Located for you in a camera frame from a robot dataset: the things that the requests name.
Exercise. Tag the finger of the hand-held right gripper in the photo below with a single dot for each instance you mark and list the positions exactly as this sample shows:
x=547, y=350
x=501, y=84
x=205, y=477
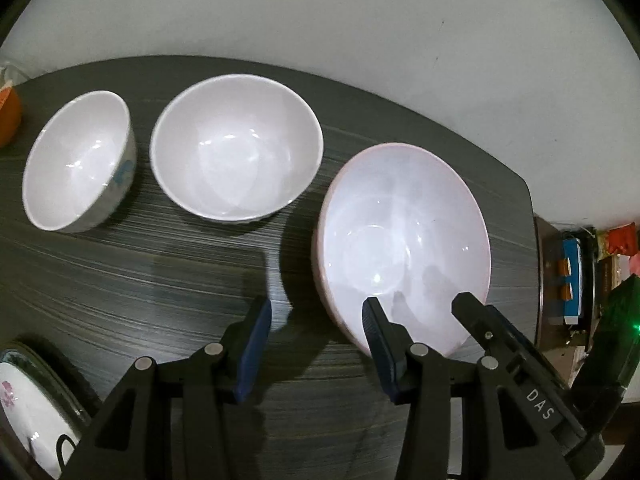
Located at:
x=505, y=335

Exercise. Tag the white bowl with dark lettering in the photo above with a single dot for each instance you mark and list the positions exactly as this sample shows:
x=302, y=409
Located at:
x=235, y=145

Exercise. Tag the large pink bowl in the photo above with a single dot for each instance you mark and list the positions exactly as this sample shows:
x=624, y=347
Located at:
x=400, y=230

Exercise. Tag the orange cup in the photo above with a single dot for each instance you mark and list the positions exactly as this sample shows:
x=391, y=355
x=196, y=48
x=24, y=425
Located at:
x=9, y=120

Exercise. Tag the large blue floral plate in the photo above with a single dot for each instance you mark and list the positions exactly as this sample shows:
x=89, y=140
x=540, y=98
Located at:
x=55, y=378

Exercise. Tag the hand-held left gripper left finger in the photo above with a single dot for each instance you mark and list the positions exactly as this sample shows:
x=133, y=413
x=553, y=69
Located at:
x=252, y=355

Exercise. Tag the dark wooden side cabinet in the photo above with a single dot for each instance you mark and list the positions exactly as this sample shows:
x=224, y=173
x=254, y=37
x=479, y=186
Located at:
x=547, y=280

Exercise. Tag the red bag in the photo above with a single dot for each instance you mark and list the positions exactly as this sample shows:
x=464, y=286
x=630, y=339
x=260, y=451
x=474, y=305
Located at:
x=622, y=240

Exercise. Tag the white plate with pink flowers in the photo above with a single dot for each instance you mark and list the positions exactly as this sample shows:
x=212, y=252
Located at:
x=25, y=410

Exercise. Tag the blue box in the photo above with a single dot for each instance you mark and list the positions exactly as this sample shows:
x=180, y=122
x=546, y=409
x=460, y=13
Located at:
x=574, y=265

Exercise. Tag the white bowl with blue print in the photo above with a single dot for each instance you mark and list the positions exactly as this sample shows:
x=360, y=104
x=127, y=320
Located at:
x=75, y=160

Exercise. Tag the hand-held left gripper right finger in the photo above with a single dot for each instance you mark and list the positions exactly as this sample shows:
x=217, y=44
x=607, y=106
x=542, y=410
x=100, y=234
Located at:
x=382, y=355

